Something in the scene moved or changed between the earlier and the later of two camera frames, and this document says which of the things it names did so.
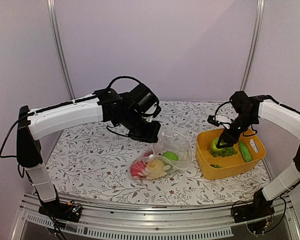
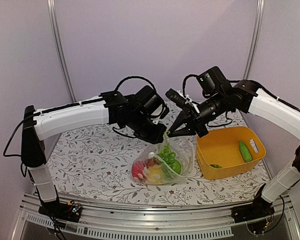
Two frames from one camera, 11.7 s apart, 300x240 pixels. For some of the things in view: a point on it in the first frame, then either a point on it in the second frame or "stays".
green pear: (170, 155) to (176, 166)
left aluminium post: (55, 35) stays
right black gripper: (230, 143) to (195, 121)
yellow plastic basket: (214, 167) stays
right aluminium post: (254, 44) stays
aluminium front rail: (211, 221) stays
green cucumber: (245, 151) stays
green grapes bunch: (222, 152) to (167, 155)
